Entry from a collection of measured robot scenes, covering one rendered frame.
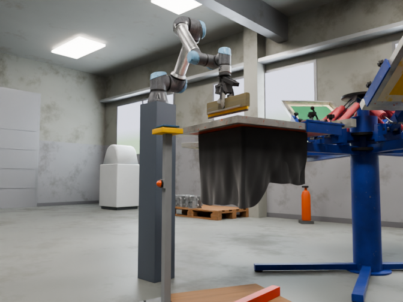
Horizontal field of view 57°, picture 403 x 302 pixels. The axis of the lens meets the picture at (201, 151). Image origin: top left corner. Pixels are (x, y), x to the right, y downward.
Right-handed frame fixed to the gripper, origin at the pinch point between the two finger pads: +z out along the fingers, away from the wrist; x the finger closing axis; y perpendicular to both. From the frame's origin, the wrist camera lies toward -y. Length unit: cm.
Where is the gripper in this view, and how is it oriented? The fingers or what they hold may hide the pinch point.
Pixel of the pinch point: (226, 106)
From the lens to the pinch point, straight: 216.4
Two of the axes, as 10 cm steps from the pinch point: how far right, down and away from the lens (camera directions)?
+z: -0.1, 10.0, -0.7
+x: -8.4, -0.4, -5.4
